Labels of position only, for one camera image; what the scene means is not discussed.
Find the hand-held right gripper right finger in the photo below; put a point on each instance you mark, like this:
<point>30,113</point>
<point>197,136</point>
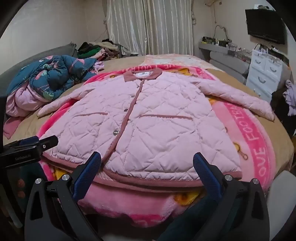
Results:
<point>207,173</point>

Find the white drawer cabinet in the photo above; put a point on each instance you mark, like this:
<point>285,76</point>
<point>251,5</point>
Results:
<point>261,69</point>

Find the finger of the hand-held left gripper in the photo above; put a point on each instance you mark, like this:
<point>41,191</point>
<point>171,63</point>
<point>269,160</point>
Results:
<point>49,141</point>
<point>29,141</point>

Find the pink quilted jacket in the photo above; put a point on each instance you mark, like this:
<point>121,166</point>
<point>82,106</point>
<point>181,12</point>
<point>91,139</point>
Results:
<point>161,115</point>

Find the grey wall shelf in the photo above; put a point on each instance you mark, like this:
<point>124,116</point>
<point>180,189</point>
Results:
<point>208,46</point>

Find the grey padded panel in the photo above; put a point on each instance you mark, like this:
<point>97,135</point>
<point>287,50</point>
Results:
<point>229,62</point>

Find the pale floral mat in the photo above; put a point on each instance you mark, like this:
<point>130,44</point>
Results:
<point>171,59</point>

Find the bed with tan sheet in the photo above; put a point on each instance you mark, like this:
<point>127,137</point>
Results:
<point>120,63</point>

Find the lilac cloth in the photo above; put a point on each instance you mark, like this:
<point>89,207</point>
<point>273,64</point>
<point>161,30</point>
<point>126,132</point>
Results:
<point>291,97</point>

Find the white striped curtains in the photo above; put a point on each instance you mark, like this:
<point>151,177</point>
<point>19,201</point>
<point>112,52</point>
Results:
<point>150,27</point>

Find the pink cartoon printed blanket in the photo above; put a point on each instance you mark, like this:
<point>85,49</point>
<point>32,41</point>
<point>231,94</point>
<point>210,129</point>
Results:
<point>251,143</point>

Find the dark chair with clothes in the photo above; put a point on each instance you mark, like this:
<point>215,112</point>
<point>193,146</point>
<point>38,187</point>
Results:
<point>281,111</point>

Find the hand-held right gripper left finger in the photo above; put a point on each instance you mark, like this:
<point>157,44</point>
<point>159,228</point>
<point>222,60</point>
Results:
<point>89,171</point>

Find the grey headboard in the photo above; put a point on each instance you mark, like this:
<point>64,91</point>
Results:
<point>46,52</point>

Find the blue floral duvet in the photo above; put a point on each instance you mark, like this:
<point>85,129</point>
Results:
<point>57,74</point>

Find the black wall television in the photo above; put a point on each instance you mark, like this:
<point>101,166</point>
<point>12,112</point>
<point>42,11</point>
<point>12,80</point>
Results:
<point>266,25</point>

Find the pile of clothes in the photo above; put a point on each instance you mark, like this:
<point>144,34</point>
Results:
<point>92,49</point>

